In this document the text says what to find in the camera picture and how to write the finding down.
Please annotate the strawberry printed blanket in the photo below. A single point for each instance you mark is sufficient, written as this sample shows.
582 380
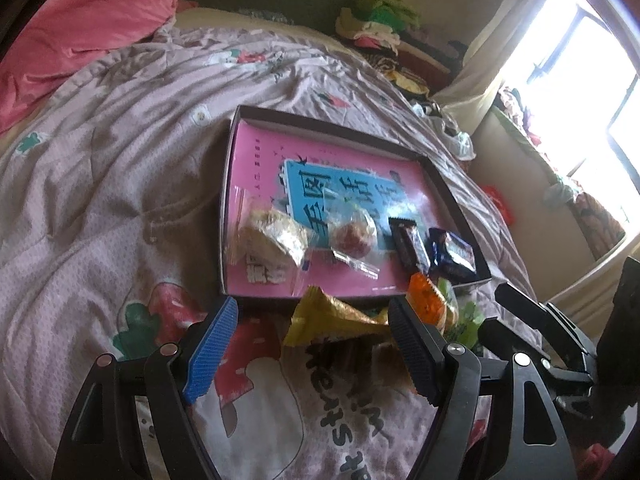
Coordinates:
125 185

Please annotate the long yellow snack packet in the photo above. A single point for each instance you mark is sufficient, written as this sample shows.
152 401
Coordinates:
335 317

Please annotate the blue cookie packet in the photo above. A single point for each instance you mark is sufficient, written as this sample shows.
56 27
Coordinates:
452 255

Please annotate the cream curtain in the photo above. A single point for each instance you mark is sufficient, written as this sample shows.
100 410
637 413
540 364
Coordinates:
500 50

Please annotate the clear bag with red pastry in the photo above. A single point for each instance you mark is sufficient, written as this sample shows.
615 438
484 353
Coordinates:
352 237

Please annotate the clothes on windowsill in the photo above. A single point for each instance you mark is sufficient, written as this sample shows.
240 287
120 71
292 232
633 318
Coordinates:
560 190

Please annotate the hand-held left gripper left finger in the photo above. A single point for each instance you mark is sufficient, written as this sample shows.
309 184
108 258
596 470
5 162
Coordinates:
210 350

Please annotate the light green snack packet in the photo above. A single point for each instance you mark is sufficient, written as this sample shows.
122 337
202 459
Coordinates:
465 325

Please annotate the clear bag with pale pastry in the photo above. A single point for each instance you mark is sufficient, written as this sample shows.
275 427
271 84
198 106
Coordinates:
272 240

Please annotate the pile of folded clothes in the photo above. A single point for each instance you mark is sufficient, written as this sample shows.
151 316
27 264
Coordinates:
380 30

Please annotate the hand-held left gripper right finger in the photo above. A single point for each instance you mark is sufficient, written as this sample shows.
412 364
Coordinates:
410 350

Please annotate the window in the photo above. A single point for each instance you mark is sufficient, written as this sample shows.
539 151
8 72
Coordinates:
590 85

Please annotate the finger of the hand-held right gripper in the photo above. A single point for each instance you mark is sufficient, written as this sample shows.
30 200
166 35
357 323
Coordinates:
530 307
495 337

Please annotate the orange-topped cracker packet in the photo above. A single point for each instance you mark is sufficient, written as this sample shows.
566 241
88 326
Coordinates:
427 302

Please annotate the dark cardboard box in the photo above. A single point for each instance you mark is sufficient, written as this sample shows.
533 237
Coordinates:
325 127

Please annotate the pink quilt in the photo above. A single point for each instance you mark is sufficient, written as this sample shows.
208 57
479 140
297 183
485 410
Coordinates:
90 35

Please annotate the brown chocolate bar packet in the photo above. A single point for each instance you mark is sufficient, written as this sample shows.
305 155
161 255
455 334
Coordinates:
407 247

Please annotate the white plastic bag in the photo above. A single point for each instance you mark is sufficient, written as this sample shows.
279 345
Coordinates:
457 140

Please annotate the red plastic bag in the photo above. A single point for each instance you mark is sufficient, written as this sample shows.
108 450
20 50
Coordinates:
500 202

